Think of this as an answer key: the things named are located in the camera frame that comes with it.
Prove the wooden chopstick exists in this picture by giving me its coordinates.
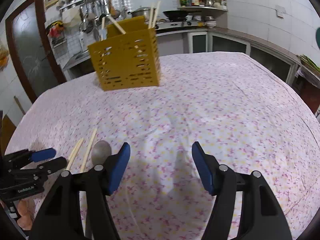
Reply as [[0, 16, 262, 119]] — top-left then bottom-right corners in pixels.
[[107, 14, 126, 35], [80, 128, 98, 173], [152, 1, 161, 28], [148, 3, 155, 29], [66, 138, 84, 171]]

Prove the kitchen counter with sink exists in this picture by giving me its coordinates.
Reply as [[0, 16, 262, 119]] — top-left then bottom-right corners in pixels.
[[62, 27, 301, 86]]

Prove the left hand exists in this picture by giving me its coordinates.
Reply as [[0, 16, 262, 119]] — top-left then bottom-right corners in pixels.
[[1, 198, 33, 231]]

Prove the grey metal spoon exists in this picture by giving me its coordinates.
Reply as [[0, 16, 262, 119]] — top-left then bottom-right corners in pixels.
[[91, 140, 112, 166]]

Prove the floral pink tablecloth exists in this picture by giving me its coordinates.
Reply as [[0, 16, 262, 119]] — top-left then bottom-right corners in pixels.
[[7, 53, 319, 239]]

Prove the brown wooden door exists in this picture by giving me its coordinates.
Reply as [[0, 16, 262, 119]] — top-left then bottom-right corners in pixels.
[[5, 0, 67, 102]]

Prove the yellow slotted utensil holder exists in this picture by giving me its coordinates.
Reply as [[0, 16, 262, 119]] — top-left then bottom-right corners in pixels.
[[88, 16, 161, 91]]

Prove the side shelf with vegetables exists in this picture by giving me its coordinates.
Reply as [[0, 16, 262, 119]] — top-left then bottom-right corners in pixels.
[[295, 54, 320, 89]]

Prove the hanging utensil rack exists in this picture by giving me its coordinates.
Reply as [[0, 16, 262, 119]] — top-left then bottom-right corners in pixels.
[[44, 0, 121, 48]]

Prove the gas stove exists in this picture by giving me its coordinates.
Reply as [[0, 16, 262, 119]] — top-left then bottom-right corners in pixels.
[[155, 21, 205, 30]]

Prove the steel cooking pot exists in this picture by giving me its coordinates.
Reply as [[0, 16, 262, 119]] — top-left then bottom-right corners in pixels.
[[128, 7, 151, 22]]

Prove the black wok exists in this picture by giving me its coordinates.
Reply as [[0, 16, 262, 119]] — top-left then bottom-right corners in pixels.
[[163, 10, 189, 22]]

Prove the teal round wall item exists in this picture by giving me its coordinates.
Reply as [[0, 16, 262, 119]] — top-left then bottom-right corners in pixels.
[[316, 27, 320, 48]]

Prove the white wall socket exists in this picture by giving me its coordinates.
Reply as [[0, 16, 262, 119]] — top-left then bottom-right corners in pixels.
[[275, 5, 286, 19]]

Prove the corner wall shelf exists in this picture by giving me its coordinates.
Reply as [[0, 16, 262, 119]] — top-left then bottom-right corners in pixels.
[[177, 0, 228, 28]]

